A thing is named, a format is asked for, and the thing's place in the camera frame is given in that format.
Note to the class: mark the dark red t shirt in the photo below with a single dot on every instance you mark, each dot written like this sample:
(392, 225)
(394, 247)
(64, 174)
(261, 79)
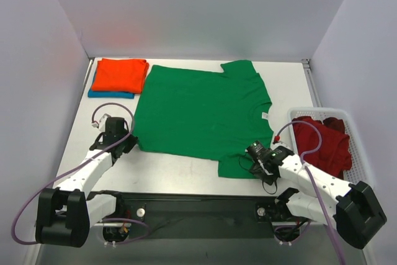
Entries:
(333, 157)

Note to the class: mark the folded orange t shirt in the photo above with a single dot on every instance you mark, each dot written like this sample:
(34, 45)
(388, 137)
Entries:
(126, 75)

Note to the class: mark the green t shirt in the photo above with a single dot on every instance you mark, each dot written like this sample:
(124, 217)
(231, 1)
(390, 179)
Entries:
(206, 115)

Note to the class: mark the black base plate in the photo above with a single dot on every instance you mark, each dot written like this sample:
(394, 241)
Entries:
(208, 217)

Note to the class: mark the folded blue t shirt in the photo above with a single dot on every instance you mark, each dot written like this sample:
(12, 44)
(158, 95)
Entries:
(110, 94)

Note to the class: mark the white plastic basket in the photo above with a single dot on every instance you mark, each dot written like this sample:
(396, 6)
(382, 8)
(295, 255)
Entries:
(360, 170)

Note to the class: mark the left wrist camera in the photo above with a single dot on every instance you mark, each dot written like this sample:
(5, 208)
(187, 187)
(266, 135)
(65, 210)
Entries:
(100, 124)

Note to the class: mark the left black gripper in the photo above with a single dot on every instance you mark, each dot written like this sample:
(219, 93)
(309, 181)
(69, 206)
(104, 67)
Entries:
(128, 141)

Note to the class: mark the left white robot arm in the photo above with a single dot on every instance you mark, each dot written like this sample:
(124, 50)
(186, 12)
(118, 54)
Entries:
(67, 212)

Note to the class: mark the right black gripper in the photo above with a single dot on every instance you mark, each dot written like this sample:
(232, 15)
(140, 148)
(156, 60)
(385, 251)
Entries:
(258, 169)

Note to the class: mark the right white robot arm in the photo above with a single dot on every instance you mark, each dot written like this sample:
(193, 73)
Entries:
(352, 210)

